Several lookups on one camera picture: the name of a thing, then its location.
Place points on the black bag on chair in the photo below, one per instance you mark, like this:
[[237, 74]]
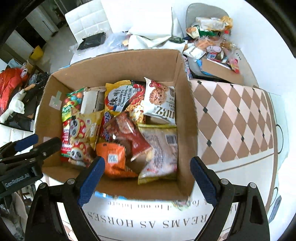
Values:
[[92, 41]]

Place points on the white paper carton pack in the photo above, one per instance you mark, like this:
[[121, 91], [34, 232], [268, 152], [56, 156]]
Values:
[[93, 99]]

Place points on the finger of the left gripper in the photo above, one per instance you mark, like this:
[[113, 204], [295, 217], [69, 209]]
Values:
[[46, 149], [12, 148]]

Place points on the white cookie snack bag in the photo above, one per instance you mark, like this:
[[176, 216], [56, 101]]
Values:
[[159, 101]]

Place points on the pile of snack packets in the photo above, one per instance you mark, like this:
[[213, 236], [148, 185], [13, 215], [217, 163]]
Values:
[[209, 38]]

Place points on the green fruit candy bag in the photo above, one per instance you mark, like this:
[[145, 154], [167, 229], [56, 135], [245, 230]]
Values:
[[73, 100]]

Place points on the red bag on floor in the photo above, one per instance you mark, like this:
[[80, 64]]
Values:
[[11, 78]]

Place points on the white leather chair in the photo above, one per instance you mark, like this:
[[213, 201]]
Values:
[[87, 19]]

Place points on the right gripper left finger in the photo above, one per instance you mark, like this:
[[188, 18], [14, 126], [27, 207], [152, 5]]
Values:
[[44, 221]]

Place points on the yellow box on floor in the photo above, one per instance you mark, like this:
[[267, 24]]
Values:
[[36, 54]]

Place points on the small white snack packet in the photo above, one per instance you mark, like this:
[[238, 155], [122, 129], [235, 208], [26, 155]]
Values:
[[162, 159]]

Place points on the small cardboard box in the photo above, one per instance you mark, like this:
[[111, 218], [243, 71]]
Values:
[[216, 69]]

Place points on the orange snack packet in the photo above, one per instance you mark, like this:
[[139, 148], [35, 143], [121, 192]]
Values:
[[115, 160]]

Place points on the white padded sofa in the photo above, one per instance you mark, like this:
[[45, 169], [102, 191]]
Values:
[[9, 134]]

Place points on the red pastry snack packet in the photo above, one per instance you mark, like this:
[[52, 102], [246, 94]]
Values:
[[122, 129]]

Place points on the brown cardboard box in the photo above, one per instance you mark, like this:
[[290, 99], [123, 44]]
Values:
[[164, 66]]

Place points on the white cloth bag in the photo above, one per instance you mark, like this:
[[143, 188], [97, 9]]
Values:
[[150, 24]]

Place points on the orange panda snack bag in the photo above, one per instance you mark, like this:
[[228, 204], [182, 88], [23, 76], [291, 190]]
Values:
[[81, 154]]

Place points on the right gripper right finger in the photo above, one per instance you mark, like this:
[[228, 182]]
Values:
[[250, 221]]

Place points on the yellow red noodle packet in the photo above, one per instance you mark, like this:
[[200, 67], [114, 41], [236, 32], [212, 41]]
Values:
[[122, 96]]

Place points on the yellow panda snack bag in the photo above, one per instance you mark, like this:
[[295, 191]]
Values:
[[85, 127]]

